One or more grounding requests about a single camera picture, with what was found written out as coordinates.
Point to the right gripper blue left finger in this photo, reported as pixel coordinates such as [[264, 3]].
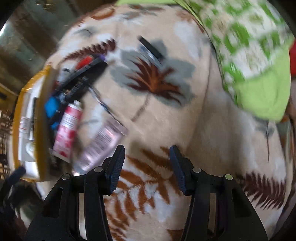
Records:
[[112, 167]]

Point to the wooden glass cabinet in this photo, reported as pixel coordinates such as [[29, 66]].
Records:
[[30, 32]]

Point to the leaf pattern beige blanket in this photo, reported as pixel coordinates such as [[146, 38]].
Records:
[[221, 139]]

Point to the black electrical tape roll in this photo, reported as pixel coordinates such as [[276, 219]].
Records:
[[84, 61]]

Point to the white tray yellow tape rim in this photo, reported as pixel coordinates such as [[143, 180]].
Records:
[[33, 154]]

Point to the pink floral cream tube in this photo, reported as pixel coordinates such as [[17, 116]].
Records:
[[67, 130]]

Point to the green patterned quilt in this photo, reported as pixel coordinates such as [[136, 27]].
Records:
[[245, 42]]

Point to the red cloth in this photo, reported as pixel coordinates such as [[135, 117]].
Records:
[[292, 53]]

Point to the blue battery pack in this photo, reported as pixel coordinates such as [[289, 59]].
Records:
[[51, 106]]

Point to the black marker blue cap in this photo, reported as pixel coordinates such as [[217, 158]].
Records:
[[150, 50]]

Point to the beige pink cosmetic tube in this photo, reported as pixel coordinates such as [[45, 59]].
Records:
[[100, 147]]

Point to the white bottle red label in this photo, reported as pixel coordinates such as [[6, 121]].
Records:
[[25, 128]]

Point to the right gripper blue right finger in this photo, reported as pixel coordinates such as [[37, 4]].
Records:
[[182, 168]]

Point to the black marker purple cap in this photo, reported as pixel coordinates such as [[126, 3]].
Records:
[[95, 66]]

